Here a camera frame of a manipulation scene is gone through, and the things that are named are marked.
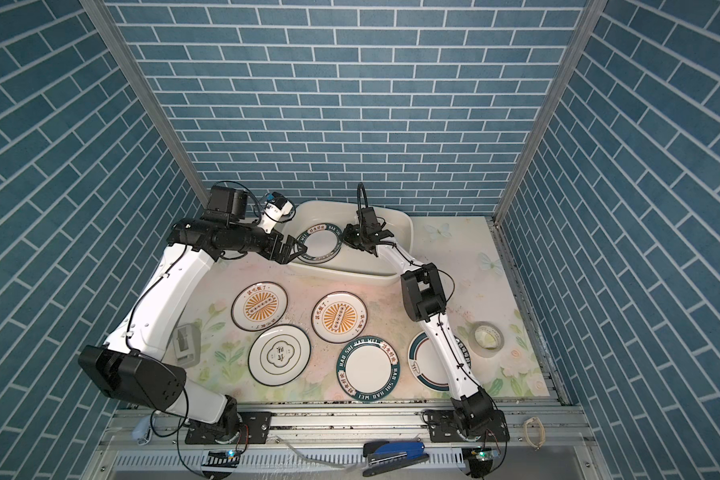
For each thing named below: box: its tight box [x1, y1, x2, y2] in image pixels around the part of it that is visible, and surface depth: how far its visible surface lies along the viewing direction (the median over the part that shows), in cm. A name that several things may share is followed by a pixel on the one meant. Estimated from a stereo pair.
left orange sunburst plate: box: [231, 281, 289, 332], surface depth 98 cm
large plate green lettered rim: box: [336, 335, 401, 402], surface depth 85 cm
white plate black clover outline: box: [248, 324, 312, 387], surface depth 87 cm
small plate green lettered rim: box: [297, 223, 343, 264], surface depth 111 cm
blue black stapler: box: [363, 441, 430, 477], surface depth 70 cm
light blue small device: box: [132, 415, 153, 446], surface depth 73 cm
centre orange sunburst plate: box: [311, 291, 368, 344], surface depth 95 cm
